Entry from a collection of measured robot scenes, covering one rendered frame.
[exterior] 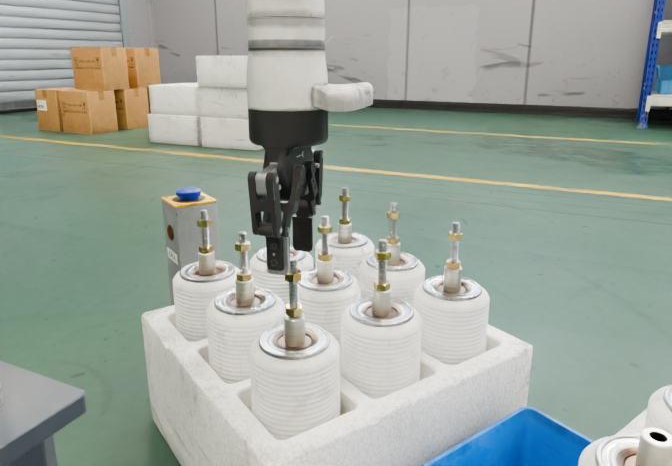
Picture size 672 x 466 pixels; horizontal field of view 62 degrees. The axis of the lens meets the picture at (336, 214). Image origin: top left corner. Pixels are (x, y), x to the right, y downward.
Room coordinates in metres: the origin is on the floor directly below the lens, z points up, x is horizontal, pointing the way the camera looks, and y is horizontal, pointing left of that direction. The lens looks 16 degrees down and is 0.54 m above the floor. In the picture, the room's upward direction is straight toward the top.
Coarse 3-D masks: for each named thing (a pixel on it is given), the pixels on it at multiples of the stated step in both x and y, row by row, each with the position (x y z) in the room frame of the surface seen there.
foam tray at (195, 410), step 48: (144, 336) 0.73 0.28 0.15; (192, 384) 0.57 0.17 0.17; (240, 384) 0.56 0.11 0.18; (432, 384) 0.56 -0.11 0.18; (480, 384) 0.59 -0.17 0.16; (528, 384) 0.64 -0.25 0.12; (192, 432) 0.59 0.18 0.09; (240, 432) 0.47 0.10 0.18; (336, 432) 0.47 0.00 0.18; (384, 432) 0.50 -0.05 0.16; (432, 432) 0.54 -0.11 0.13
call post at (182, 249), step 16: (176, 208) 0.84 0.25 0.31; (192, 208) 0.85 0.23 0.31; (208, 208) 0.87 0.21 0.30; (176, 224) 0.84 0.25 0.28; (192, 224) 0.85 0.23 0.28; (176, 240) 0.85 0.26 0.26; (192, 240) 0.85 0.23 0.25; (176, 256) 0.85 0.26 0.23; (192, 256) 0.85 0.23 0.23; (176, 272) 0.86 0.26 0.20
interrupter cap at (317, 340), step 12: (312, 324) 0.56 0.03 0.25; (264, 336) 0.53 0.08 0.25; (276, 336) 0.53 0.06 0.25; (312, 336) 0.53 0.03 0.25; (324, 336) 0.53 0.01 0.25; (264, 348) 0.51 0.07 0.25; (276, 348) 0.51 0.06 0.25; (288, 348) 0.51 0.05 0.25; (300, 348) 0.51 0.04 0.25; (312, 348) 0.51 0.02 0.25; (324, 348) 0.51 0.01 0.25
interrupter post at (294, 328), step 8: (288, 320) 0.52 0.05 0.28; (296, 320) 0.52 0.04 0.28; (304, 320) 0.52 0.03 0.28; (288, 328) 0.52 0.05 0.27; (296, 328) 0.52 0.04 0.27; (304, 328) 0.52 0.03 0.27; (288, 336) 0.52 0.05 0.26; (296, 336) 0.52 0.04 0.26; (304, 336) 0.52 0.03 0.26; (288, 344) 0.52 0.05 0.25; (296, 344) 0.52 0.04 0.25
